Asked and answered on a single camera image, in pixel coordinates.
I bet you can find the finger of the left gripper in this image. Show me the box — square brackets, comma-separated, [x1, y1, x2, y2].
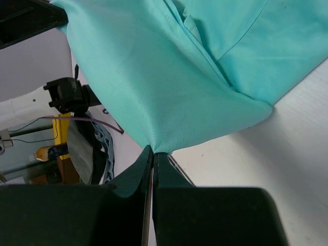
[1, 0, 68, 49]

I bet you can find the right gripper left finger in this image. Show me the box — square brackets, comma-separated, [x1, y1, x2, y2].
[1, 147, 153, 245]

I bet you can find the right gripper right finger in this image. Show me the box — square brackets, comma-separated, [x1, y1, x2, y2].
[153, 153, 288, 245]

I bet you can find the teal t-shirt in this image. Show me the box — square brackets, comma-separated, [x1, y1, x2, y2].
[53, 1, 327, 153]

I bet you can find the grey and blue cloth pile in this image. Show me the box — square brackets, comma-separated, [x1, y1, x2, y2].
[67, 112, 115, 185]

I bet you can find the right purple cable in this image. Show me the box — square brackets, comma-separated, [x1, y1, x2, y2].
[38, 115, 125, 134]

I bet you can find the yellow post in background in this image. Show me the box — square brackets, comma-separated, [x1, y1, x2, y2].
[52, 113, 72, 160]

